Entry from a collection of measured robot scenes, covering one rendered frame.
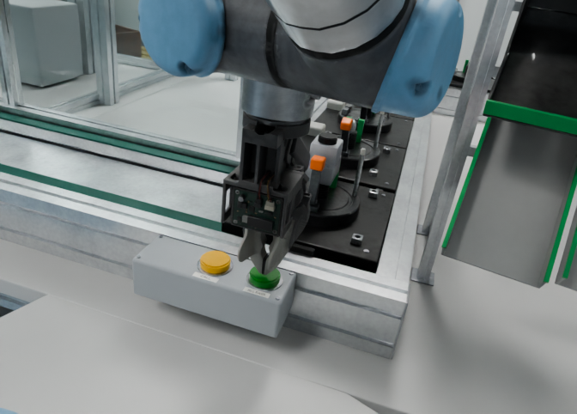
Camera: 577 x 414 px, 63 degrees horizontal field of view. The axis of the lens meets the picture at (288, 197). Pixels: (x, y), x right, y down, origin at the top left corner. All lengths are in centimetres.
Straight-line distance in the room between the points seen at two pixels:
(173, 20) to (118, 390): 44
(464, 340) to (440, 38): 57
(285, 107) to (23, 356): 45
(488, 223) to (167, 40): 52
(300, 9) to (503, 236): 54
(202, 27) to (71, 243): 55
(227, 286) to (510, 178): 43
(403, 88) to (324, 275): 40
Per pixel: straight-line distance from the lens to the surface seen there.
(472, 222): 72
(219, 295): 62
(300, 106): 46
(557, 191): 75
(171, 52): 36
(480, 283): 92
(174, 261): 65
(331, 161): 73
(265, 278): 61
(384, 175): 96
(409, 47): 28
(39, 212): 85
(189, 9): 34
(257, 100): 46
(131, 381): 64
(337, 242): 70
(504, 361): 78
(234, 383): 63
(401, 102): 29
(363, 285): 65
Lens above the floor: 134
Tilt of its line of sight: 27 degrees down
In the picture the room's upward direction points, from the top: 7 degrees clockwise
